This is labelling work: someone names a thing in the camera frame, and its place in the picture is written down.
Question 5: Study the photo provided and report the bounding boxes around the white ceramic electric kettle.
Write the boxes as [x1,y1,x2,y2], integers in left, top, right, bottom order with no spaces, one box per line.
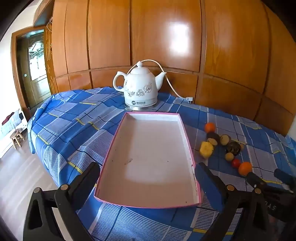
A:
[126,59,191,100]

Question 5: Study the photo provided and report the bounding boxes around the blue plaid bedsheet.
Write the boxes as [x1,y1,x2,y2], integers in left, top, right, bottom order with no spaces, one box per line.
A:
[27,86,296,241]

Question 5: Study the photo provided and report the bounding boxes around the dark red cloth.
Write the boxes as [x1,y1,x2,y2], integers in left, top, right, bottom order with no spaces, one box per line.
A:
[2,112,15,123]

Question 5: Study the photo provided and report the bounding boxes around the wooden panelled wardrobe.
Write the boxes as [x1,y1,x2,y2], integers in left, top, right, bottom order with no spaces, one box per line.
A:
[33,0,296,137]

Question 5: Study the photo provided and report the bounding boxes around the small wooden stool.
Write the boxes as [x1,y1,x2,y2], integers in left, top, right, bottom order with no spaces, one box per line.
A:
[10,129,25,150]

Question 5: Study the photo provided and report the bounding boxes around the white low cabinet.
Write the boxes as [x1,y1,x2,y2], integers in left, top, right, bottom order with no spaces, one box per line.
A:
[0,111,26,139]

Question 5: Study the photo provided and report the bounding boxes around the wooden door with glass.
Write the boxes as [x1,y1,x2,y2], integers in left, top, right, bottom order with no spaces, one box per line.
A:
[11,25,52,109]

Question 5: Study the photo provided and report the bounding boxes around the pink-edged white cardboard tray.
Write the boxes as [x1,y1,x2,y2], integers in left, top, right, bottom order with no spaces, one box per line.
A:
[94,112,204,209]

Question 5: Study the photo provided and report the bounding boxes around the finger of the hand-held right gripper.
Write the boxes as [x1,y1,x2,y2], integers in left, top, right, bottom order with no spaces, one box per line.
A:
[245,172,294,194]
[273,168,296,186]

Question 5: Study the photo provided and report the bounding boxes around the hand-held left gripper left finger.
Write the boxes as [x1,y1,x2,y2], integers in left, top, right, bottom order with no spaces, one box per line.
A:
[23,162,100,241]

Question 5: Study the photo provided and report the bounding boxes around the silver kettle base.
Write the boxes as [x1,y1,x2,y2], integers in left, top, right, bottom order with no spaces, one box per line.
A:
[125,102,157,110]

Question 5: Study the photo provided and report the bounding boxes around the yellow lumpy fruit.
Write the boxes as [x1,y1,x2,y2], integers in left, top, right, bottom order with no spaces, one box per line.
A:
[199,141,214,159]

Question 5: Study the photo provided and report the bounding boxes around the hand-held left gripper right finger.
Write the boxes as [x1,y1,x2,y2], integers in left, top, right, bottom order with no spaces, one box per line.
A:
[194,162,271,241]

